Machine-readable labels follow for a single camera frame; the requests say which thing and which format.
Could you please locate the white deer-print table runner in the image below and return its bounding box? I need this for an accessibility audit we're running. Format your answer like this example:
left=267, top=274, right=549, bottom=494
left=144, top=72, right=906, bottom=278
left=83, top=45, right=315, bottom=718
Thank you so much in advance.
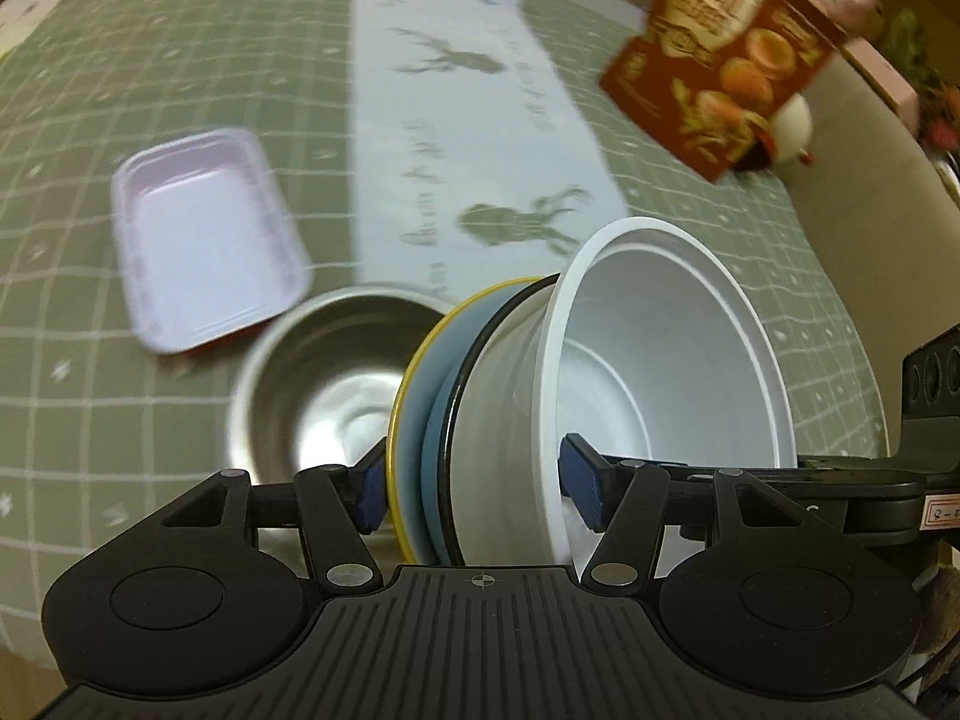
left=349, top=0, right=632, bottom=302

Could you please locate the brown snack box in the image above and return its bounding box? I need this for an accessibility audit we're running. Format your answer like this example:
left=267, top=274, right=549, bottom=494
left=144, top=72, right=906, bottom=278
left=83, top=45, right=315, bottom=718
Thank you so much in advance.
left=598, top=0, right=852, bottom=182

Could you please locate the blue bowl with black rim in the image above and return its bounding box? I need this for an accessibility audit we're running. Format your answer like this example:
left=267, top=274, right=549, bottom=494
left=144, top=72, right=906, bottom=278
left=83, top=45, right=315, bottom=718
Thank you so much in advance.
left=420, top=274, right=565, bottom=567

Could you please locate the cream egg-shaped toy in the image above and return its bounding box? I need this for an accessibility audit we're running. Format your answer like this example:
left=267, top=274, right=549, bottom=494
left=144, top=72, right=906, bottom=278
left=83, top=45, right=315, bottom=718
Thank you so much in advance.
left=750, top=94, right=817, bottom=173

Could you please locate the lilac rectangular plastic tray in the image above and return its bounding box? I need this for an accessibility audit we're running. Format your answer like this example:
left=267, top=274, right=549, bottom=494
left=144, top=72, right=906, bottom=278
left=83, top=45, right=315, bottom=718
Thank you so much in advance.
left=111, top=127, right=314, bottom=357

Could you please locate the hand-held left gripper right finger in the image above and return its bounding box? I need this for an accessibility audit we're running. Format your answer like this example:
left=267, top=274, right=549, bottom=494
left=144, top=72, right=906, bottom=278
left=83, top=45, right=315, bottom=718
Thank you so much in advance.
left=561, top=433, right=811, bottom=592

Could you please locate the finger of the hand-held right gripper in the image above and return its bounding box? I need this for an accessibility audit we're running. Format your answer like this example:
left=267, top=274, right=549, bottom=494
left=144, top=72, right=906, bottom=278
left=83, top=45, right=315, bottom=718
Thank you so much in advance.
left=664, top=456, right=925, bottom=542

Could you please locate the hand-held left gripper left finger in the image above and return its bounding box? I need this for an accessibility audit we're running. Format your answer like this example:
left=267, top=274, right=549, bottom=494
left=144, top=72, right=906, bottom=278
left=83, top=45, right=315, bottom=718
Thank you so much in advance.
left=154, top=439, right=391, bottom=592

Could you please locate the stainless steel bowl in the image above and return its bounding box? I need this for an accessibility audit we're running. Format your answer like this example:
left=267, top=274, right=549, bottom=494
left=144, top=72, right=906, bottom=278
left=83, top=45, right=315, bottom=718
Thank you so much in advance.
left=227, top=289, right=458, bottom=487

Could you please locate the green checked tablecloth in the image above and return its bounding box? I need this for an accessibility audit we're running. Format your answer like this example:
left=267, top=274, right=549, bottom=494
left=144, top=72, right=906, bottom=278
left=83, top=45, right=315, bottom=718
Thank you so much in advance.
left=0, top=0, right=912, bottom=661

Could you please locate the white plastic bowl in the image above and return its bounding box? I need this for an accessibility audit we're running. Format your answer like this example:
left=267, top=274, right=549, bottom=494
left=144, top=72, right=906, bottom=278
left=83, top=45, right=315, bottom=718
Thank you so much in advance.
left=531, top=217, right=798, bottom=567

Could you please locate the blue plate yellow rim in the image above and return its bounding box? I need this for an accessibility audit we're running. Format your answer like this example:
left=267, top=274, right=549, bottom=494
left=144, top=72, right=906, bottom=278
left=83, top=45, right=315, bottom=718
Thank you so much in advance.
left=385, top=275, right=542, bottom=565

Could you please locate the pink box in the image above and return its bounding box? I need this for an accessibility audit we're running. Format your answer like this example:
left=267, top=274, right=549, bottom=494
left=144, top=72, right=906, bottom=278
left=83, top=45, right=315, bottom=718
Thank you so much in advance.
left=840, top=37, right=920, bottom=128

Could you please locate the artificial flower bunch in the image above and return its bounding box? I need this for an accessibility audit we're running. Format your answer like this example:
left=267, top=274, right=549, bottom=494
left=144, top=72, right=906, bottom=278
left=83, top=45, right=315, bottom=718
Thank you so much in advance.
left=889, top=7, right=960, bottom=158

